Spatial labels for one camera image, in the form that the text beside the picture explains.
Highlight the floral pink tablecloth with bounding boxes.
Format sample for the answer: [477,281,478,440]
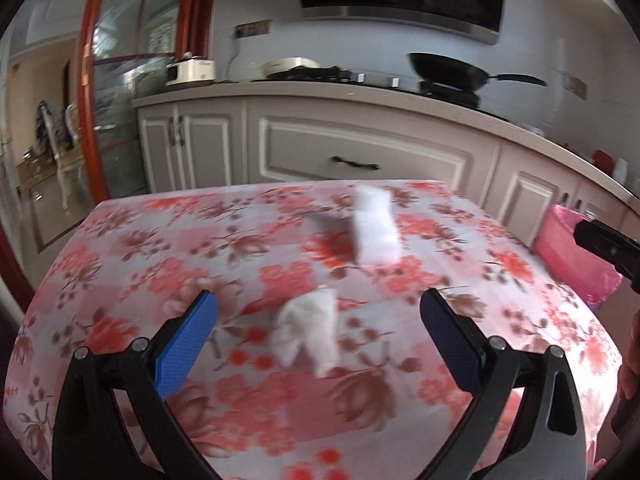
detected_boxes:
[2,180,623,480]

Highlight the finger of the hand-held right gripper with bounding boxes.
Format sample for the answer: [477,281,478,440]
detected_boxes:
[574,217,640,293]

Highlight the beige wall socket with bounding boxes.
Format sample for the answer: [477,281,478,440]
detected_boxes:
[560,70,588,98]

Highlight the pink-lined trash bin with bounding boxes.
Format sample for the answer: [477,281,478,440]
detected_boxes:
[534,203,623,308]

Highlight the wall socket with plug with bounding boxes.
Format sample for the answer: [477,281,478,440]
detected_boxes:
[235,20,272,38]

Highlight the white dining chair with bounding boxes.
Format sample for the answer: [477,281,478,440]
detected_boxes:
[35,100,83,211]

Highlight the white foam sheet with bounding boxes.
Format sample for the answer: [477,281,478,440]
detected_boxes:
[348,185,402,267]

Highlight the person's right hand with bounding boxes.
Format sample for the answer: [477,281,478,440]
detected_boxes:
[617,305,640,401]

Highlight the white electric griddle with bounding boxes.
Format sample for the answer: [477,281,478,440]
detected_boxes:
[262,57,321,79]

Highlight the black wok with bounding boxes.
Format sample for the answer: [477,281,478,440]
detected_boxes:
[407,52,548,95]

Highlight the white rice cooker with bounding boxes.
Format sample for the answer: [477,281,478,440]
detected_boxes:
[165,54,217,87]

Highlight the wooden framed glass door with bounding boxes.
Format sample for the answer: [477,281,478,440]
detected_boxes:
[0,0,216,256]

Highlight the black power cable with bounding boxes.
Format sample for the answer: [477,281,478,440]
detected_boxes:
[222,35,243,81]

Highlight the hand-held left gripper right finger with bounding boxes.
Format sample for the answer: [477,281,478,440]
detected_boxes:
[420,287,587,480]

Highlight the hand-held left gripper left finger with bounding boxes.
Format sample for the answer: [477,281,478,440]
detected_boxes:
[51,289,219,480]

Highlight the white tissue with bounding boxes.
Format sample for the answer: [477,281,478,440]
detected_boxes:
[270,286,341,377]

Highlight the black gas stove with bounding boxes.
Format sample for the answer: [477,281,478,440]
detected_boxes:
[265,67,511,121]

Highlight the red cup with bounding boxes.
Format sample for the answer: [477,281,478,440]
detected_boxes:
[592,150,615,177]

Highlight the white lower cabinets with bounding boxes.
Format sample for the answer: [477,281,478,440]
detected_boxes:
[137,95,640,256]

